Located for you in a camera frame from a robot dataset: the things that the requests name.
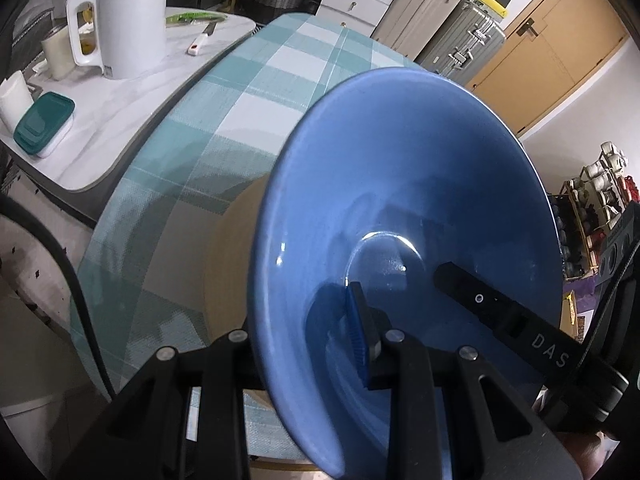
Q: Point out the purple bag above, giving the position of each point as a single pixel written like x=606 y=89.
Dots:
x=580 y=290

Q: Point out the cream plate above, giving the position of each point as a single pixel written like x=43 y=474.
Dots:
x=230 y=270

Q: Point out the cream cup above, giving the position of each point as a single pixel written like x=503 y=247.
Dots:
x=57 y=57

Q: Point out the green knife sheath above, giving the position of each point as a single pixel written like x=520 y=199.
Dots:
x=192 y=16

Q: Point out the teal lid food container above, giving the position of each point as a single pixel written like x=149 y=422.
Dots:
x=42 y=117

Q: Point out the white electric kettle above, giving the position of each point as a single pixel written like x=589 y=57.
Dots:
x=130 y=25

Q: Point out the rows of shoes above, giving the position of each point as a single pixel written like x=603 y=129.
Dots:
x=605 y=180

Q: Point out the white cylinder container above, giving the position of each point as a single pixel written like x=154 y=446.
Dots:
x=14 y=102

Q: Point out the person's right hand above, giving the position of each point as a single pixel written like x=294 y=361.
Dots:
x=590 y=455

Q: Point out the teal checked tablecloth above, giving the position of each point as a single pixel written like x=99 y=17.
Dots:
x=165 y=200

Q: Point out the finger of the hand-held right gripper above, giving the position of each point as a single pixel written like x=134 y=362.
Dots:
x=475 y=297

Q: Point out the blue bowl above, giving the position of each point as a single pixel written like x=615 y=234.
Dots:
x=400 y=170

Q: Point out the wooden door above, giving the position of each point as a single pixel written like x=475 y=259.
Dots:
x=555 y=45

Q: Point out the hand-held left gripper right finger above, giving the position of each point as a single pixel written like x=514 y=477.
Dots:
x=357 y=330

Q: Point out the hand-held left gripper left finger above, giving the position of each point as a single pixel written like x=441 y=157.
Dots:
x=240 y=360

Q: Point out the cardboard box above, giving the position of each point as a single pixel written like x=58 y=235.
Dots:
x=575 y=320

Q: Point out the white marble side table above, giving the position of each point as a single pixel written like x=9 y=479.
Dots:
x=125 y=105

